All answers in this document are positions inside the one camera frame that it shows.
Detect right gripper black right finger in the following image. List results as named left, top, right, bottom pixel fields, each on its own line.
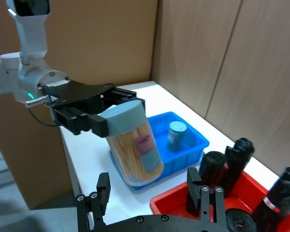
left=186, top=167, right=227, bottom=226

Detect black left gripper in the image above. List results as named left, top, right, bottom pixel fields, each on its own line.
left=38, top=80, right=146, bottom=139

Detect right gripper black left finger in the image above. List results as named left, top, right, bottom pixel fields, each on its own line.
left=76, top=172, right=111, bottom=232

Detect clear jar with blue lid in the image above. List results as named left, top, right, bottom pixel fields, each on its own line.
left=103, top=100, right=165, bottom=187

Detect black bag roll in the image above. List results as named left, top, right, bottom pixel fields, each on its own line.
left=225, top=208, right=259, bottom=232
left=199, top=151, right=230, bottom=192
left=252, top=167, right=290, bottom=232
left=223, top=137, right=255, bottom=198

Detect red plastic bin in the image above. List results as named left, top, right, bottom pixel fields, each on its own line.
left=149, top=166, right=290, bottom=232

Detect blue plastic bin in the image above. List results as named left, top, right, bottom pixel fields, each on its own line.
left=109, top=111, right=210, bottom=191

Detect brown cardboard panel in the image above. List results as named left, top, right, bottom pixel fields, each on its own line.
left=0, top=0, right=159, bottom=210

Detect small jar with blue lid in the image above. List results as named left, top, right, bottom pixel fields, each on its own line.
left=167, top=121, right=188, bottom=153

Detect thin dark gripper cable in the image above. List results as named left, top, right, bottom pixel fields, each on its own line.
left=25, top=95, right=61, bottom=128

